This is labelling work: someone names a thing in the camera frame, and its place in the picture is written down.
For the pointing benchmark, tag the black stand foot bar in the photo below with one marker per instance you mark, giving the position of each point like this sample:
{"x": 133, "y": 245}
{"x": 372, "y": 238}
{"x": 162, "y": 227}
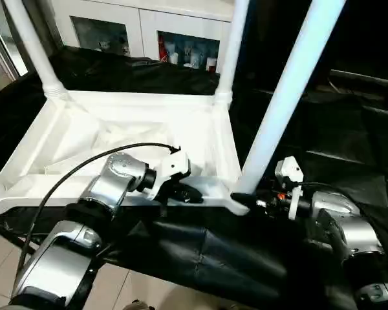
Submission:
{"x": 16, "y": 239}

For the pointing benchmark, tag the grey curtain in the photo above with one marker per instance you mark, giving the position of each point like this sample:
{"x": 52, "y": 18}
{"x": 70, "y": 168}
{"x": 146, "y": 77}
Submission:
{"x": 51, "y": 27}

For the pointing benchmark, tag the black box with gold label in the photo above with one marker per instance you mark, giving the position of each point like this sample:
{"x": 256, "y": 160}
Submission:
{"x": 265, "y": 32}

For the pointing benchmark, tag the black mat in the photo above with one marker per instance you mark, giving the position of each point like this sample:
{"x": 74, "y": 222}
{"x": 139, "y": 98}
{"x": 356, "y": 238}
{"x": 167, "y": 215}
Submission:
{"x": 342, "y": 129}

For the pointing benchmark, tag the white cabinet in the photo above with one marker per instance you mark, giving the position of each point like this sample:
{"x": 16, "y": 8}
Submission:
{"x": 142, "y": 22}

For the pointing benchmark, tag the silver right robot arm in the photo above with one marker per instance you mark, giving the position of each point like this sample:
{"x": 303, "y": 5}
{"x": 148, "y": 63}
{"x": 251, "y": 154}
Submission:
{"x": 359, "y": 232}

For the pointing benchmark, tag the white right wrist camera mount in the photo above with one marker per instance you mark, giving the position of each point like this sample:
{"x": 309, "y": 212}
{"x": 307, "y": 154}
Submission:
{"x": 291, "y": 168}

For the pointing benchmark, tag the black rod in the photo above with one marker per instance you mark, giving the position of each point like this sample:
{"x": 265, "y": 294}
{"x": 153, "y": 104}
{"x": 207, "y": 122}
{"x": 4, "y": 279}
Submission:
{"x": 365, "y": 77}

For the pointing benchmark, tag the red bottle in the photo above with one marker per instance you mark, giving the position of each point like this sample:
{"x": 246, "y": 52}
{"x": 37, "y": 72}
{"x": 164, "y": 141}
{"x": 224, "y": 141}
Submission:
{"x": 162, "y": 48}

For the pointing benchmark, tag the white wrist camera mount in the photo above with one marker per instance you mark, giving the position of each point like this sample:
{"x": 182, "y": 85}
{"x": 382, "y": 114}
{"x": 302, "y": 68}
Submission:
{"x": 173, "y": 164}
{"x": 291, "y": 168}

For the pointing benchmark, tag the white cup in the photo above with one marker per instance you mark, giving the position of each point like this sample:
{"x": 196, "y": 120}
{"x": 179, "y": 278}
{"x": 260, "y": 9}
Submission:
{"x": 174, "y": 58}

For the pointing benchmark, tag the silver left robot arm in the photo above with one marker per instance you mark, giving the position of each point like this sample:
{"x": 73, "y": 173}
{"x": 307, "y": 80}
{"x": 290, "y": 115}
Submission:
{"x": 110, "y": 184}

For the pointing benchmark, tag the white plastic table top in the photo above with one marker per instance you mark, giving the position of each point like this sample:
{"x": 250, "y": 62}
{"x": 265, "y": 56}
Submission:
{"x": 142, "y": 97}

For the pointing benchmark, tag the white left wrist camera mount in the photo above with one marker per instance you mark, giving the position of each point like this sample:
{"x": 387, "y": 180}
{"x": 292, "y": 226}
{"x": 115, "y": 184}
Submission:
{"x": 173, "y": 164}

